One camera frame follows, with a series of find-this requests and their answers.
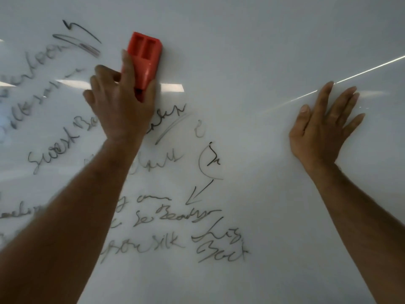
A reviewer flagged person's left hand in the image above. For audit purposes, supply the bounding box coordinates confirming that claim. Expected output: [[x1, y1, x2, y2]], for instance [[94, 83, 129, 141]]
[[82, 49, 158, 147]]

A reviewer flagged person's right hand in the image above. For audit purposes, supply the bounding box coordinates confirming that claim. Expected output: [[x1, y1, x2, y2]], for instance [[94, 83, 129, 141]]
[[289, 81, 366, 170]]

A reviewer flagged red whiteboard eraser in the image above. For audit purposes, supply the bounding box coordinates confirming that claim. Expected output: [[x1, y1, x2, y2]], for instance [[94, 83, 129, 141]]
[[120, 31, 163, 103]]

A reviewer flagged person's right forearm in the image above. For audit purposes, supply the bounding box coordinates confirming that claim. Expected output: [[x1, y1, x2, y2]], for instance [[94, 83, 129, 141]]
[[303, 162, 405, 304]]

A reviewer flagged person's left forearm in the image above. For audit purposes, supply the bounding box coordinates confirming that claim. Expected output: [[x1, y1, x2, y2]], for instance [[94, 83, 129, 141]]
[[0, 138, 144, 304]]

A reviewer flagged white whiteboard with black writing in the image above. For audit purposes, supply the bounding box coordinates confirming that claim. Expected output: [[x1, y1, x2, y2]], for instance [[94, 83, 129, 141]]
[[0, 0, 405, 304]]

